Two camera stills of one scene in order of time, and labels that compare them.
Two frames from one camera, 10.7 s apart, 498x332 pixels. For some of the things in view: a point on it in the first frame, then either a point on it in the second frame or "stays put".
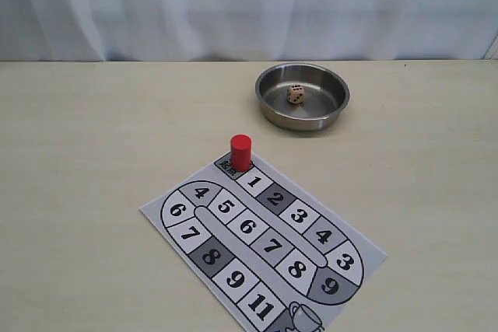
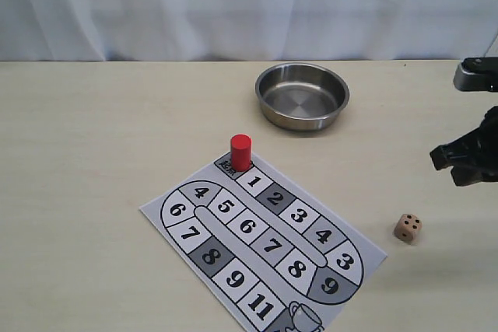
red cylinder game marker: (240, 152) stays put
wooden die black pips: (296, 94) -> (407, 226)
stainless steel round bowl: (302, 96) stays put
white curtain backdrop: (120, 10) stays put
